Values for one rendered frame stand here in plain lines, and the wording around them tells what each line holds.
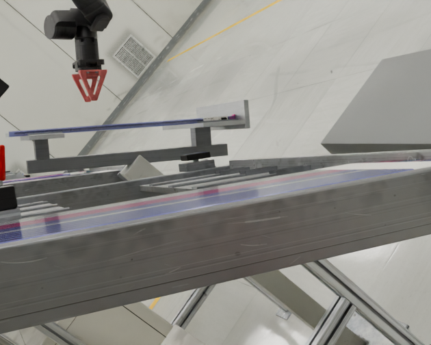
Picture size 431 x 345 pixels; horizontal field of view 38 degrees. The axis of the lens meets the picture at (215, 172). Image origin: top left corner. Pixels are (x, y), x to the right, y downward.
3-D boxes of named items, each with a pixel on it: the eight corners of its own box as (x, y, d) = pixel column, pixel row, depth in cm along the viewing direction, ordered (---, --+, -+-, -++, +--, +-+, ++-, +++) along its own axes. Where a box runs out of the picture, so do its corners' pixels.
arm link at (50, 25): (112, 18, 150) (100, -10, 153) (69, 15, 142) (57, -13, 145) (94, 50, 158) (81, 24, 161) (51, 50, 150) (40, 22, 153)
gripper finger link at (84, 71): (81, 100, 150) (78, 61, 149) (77, 102, 157) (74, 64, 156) (109, 99, 153) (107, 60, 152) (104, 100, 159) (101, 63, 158)
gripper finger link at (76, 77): (77, 102, 157) (74, 64, 156) (73, 103, 163) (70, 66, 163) (104, 100, 159) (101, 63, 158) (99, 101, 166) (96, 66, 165)
